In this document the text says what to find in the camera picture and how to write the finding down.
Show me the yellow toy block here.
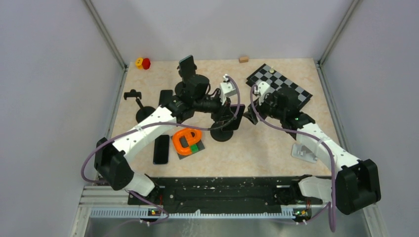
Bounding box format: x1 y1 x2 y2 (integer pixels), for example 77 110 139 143
135 57 143 70

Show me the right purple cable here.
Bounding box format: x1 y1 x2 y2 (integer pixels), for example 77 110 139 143
250 84 338 233

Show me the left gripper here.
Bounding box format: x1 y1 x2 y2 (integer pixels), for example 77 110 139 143
194 91 237 123

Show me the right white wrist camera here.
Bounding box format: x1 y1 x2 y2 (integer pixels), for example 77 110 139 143
253 81 273 105

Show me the teal edged black phone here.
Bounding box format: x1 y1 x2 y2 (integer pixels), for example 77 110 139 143
177 55 197 83

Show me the black phone upper left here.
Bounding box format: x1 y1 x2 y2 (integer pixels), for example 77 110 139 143
159 90 173 107

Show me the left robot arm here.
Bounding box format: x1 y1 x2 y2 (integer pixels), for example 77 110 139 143
89 74 240 204

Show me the orange plastic ring toy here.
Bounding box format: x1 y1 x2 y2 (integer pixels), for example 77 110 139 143
172 128 202 156

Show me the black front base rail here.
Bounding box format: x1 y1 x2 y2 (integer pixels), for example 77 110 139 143
146 176 323 214

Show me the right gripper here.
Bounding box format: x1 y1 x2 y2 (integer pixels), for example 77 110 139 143
244 91 286 125

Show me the black phone stand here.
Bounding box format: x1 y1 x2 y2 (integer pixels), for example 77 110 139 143
123 89 156 123
210 121 234 142
174 80 197 97

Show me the black phone with purple edge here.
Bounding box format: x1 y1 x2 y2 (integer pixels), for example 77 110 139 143
222 104 246 131

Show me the small wooden block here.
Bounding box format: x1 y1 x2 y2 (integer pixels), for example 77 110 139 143
239 56 250 63

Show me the black grey chessboard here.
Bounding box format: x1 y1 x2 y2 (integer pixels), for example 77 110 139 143
246 64 313 109

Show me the black phone lower left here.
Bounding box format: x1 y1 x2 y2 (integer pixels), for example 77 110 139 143
153 135 170 165

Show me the green building brick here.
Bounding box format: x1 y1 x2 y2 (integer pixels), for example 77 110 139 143
190 144 199 154

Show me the white plastic phone holder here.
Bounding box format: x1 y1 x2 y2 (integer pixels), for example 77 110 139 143
291 143 318 163

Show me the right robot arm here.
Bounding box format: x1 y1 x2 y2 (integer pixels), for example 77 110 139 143
247 82 381 215

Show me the red toy block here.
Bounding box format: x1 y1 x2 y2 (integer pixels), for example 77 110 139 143
141 58 151 70

